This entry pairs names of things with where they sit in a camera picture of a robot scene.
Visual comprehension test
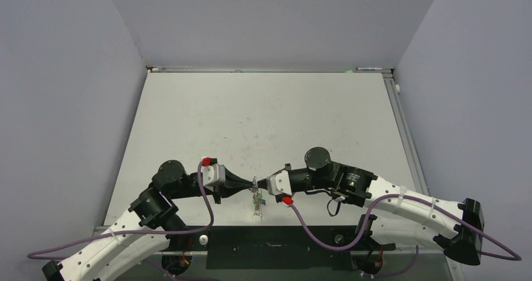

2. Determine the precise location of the metal carabiner keyring with keys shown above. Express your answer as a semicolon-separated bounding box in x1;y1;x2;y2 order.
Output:
250;177;266;221

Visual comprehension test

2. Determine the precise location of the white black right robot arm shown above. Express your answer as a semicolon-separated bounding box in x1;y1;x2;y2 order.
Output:
257;147;484;266

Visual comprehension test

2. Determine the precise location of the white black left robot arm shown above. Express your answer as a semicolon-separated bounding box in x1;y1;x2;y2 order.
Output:
42;157;255;280

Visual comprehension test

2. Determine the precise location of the red white marker pen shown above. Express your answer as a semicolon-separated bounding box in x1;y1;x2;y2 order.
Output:
355;67;384;72

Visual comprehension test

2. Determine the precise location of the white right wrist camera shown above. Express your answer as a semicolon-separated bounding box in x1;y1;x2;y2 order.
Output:
266;170;292;196

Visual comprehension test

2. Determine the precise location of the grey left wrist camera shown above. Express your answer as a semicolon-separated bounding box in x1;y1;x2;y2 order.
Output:
201;157;226;189

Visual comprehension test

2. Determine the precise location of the black loop cable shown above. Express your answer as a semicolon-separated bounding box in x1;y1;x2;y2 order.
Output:
326;196;344;218

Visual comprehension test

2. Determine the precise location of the aluminium right table rail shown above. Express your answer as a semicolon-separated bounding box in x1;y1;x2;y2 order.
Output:
382;69;430;196

